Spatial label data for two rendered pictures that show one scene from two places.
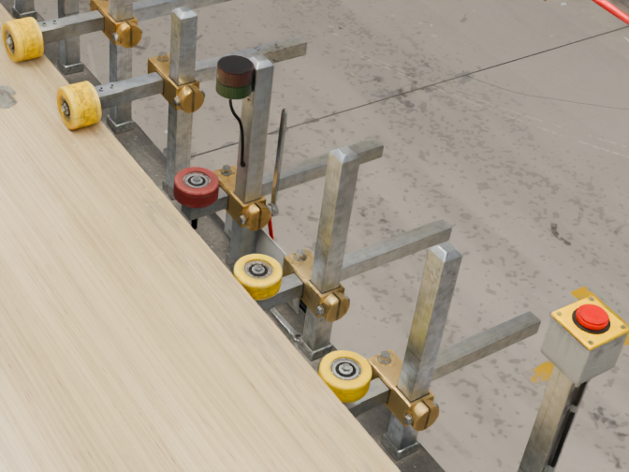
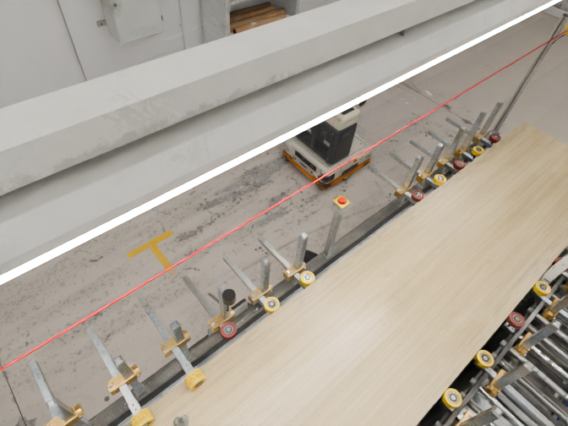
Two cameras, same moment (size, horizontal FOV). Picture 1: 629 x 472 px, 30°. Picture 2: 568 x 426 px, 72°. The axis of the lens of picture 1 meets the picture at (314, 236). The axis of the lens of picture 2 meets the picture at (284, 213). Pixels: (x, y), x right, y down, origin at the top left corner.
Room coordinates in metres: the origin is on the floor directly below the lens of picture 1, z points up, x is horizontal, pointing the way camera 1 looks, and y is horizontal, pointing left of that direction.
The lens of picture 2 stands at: (1.52, 0.98, 2.73)
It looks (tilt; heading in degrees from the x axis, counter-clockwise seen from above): 50 degrees down; 264
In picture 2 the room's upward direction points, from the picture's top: 7 degrees clockwise
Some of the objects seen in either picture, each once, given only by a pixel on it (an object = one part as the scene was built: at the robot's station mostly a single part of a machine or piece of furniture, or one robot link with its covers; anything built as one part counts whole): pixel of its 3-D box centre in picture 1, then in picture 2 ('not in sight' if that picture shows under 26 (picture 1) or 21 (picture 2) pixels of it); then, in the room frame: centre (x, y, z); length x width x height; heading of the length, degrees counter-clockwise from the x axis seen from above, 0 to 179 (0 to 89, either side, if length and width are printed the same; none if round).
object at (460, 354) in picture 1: (436, 366); (282, 261); (1.36, -0.23, 0.81); 0.43 x 0.03 x 0.04; 129
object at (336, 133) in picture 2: not in sight; (328, 119); (0.89, -1.89, 0.59); 0.55 x 0.34 x 0.83; 129
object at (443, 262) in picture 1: (418, 364); (298, 260); (1.27, -0.19, 0.90); 0.04 x 0.04 x 0.48; 39
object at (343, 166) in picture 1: (327, 266); (264, 285); (1.46, -0.03, 0.90); 0.04 x 0.04 x 0.48; 39
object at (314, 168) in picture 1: (286, 177); (206, 305); (1.76, 0.07, 0.84); 0.43 x 0.03 x 0.04; 129
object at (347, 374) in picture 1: (341, 391); (306, 281); (1.23, -0.08, 0.85); 0.08 x 0.08 x 0.11
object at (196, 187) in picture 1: (195, 202); (228, 333); (1.64, 0.22, 0.85); 0.08 x 0.08 x 0.11
